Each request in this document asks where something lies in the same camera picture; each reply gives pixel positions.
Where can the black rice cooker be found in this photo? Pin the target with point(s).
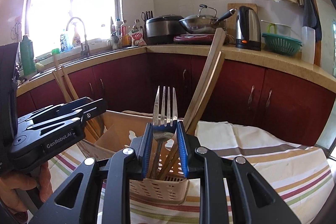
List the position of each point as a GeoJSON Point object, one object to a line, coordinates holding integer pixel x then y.
{"type": "Point", "coordinates": [163, 29]}

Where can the green thermos bottle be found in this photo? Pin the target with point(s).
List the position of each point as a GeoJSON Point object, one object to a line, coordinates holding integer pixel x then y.
{"type": "Point", "coordinates": [27, 56]}

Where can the translucent plastic container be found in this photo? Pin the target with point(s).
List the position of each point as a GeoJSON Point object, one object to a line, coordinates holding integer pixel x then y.
{"type": "Point", "coordinates": [308, 44]}

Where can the teal plastic colander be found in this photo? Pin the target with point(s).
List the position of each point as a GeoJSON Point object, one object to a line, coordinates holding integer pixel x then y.
{"type": "Point", "coordinates": [283, 45]}

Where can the knife block with knives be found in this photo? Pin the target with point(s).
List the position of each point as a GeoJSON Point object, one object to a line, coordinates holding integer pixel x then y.
{"type": "Point", "coordinates": [146, 15]}

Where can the striped tablecloth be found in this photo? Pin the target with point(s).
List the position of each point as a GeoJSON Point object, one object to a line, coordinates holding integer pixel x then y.
{"type": "Point", "coordinates": [247, 176]}

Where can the person's left hand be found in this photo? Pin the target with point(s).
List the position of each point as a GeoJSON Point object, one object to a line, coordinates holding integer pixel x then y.
{"type": "Point", "coordinates": [14, 180]}

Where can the wooden chopstick pair right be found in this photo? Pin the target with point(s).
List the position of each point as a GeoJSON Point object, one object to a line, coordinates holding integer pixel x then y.
{"type": "Point", "coordinates": [206, 83]}

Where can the stainless electric kettle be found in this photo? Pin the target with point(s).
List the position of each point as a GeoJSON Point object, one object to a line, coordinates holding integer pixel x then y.
{"type": "Point", "coordinates": [248, 33]}

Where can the red induction cooker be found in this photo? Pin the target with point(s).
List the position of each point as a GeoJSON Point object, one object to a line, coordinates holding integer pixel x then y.
{"type": "Point", "coordinates": [194, 39]}

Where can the orange oil bottle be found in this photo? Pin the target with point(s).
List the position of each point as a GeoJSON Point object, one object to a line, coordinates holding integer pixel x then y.
{"type": "Point", "coordinates": [125, 37]}

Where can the silver metal fork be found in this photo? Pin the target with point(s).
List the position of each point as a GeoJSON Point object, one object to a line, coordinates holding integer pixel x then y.
{"type": "Point", "coordinates": [165, 117]}

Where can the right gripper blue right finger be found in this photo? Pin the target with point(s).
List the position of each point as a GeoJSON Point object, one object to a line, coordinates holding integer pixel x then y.
{"type": "Point", "coordinates": [187, 144]}

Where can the beige perforated utensil basket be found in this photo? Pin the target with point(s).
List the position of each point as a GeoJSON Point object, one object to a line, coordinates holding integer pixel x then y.
{"type": "Point", "coordinates": [122, 129]}

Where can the wooden chopsticks left bundle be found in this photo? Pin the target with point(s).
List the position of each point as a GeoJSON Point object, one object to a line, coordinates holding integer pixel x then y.
{"type": "Point", "coordinates": [95, 127]}

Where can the red seasoning packet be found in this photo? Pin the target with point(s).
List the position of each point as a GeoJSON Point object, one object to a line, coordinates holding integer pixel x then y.
{"type": "Point", "coordinates": [137, 38]}

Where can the steel wok with lid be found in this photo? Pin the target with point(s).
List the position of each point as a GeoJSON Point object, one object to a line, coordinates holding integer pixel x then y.
{"type": "Point", "coordinates": [205, 24]}

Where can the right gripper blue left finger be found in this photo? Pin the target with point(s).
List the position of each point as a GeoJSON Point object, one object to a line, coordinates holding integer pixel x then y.
{"type": "Point", "coordinates": [142, 146]}

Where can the dark blue hanging apron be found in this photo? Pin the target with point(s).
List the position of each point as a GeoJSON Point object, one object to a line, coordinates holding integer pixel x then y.
{"type": "Point", "coordinates": [311, 18]}

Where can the chrome sink faucet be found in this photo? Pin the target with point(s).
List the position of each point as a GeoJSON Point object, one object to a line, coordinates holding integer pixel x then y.
{"type": "Point", "coordinates": [85, 49]}

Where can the red lower kitchen cabinets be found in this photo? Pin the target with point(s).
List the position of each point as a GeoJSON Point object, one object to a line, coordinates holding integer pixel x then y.
{"type": "Point", "coordinates": [289, 107]}

